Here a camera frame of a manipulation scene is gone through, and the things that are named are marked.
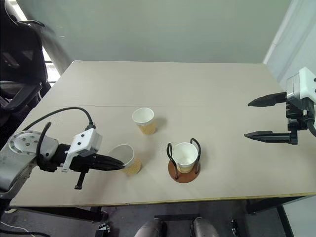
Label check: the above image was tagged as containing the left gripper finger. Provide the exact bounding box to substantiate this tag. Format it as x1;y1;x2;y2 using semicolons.
93;161;123;172
93;154;125;166

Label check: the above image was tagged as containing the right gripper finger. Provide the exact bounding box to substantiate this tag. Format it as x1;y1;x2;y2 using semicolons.
244;131;292;144
247;91;288;108

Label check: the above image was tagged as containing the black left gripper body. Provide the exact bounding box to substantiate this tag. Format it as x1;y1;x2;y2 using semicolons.
70;152;98;191

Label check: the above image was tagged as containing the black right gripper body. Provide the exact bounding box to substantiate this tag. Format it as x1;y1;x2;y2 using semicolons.
285;98;310;146

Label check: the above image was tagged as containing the yellow ribbed paper cup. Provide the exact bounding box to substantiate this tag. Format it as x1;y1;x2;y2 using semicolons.
131;107;157;135
108;144;143;176
171;142;198;174

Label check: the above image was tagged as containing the dark rounded shape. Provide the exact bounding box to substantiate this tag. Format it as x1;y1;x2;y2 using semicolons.
192;217;219;237
134;218;166;237

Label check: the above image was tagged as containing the black office chair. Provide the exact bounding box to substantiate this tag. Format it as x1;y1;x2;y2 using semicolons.
0;0;63;139

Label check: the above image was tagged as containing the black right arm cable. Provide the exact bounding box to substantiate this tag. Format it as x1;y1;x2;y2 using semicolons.
304;110;316;137

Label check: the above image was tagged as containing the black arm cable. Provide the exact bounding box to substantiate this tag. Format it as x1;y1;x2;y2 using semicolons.
304;110;316;137
22;107;96;160

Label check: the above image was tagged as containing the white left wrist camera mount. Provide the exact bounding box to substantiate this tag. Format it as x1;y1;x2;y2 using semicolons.
61;128;103;173

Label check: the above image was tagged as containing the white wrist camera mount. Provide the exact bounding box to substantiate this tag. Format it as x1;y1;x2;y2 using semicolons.
61;128;103;173
286;67;316;105

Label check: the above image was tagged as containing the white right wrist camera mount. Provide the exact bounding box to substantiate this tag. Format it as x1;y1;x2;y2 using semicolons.
286;67;316;105

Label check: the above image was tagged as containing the black table frame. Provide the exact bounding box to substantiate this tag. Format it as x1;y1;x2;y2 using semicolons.
9;196;308;223

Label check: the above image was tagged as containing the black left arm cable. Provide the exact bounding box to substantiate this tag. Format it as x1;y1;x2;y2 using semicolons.
22;107;96;160

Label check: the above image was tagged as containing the white wall conduit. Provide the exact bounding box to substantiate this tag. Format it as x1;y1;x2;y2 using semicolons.
262;0;301;65

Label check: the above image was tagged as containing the black wire cup holder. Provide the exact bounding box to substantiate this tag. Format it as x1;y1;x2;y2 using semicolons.
166;138;202;184

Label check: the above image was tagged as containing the white floor cable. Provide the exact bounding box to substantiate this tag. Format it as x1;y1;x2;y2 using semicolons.
0;208;29;235

